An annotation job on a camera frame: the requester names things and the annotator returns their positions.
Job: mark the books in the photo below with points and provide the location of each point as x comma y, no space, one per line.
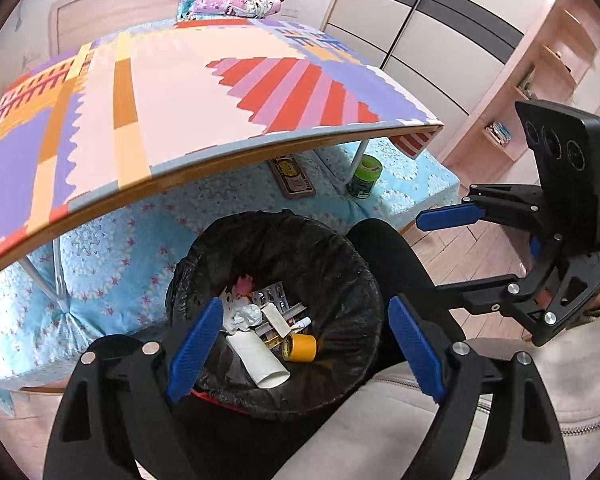
499,132

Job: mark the wooden shelf unit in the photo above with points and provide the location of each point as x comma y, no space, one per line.
555,60

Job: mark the colourful patterned folding table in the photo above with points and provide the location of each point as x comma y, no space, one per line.
170,100

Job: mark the wooden bed headboard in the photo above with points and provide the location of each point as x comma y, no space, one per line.
120,5

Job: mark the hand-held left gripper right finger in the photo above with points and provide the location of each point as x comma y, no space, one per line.
415,345

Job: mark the brown patterned flat box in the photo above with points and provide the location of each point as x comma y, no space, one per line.
292,180

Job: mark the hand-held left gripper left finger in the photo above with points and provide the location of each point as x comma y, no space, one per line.
195,350

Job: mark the small white box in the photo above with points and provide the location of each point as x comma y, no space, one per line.
277,320

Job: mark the yellow tape roll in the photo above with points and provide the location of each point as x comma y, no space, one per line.
302,349

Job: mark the black lined trash bin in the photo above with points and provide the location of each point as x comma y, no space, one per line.
340,280

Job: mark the white tissue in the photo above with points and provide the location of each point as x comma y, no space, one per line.
245,316

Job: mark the red silver blister pack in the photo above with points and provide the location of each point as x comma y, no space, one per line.
272,295

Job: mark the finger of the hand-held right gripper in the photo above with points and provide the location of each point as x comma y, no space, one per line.
450,216
485,294

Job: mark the white grey wardrobe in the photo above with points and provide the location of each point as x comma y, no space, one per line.
430,35

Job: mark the green jar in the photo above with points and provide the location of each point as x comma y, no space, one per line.
364,180

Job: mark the bed with blue floral sheet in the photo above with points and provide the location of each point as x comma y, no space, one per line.
120,260

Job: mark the white cardboard tube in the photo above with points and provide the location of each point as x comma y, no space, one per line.
257,360

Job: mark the pink floral folded quilt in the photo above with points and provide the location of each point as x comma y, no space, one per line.
220,7

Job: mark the person's beige jacket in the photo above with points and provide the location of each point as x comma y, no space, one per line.
360,430

